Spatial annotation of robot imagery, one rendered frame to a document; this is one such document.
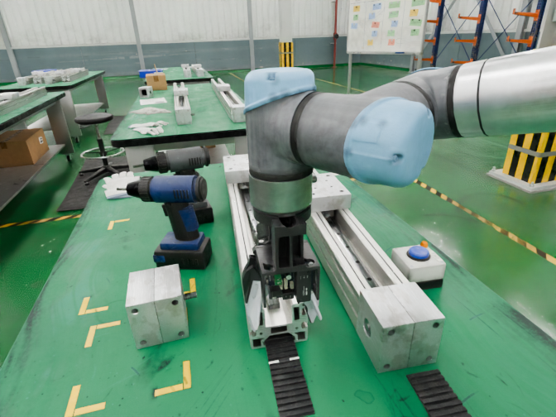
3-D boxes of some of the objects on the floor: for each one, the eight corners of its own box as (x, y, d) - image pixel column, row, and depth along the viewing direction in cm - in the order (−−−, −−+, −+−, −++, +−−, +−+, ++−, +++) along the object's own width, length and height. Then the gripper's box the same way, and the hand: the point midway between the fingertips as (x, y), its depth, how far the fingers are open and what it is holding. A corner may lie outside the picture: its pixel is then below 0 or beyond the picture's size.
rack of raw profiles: (406, 78, 1077) (416, -8, 982) (433, 76, 1097) (445, -8, 1001) (492, 92, 788) (518, -27, 693) (525, 88, 808) (555, -27, 713)
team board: (335, 110, 658) (340, -15, 574) (355, 107, 683) (361, -13, 599) (404, 123, 545) (422, -29, 461) (424, 118, 570) (445, -27, 486)
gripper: (225, 230, 38) (240, 369, 48) (352, 216, 40) (342, 351, 50) (222, 198, 46) (235, 323, 55) (328, 187, 48) (324, 309, 57)
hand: (282, 317), depth 55 cm, fingers open, 8 cm apart
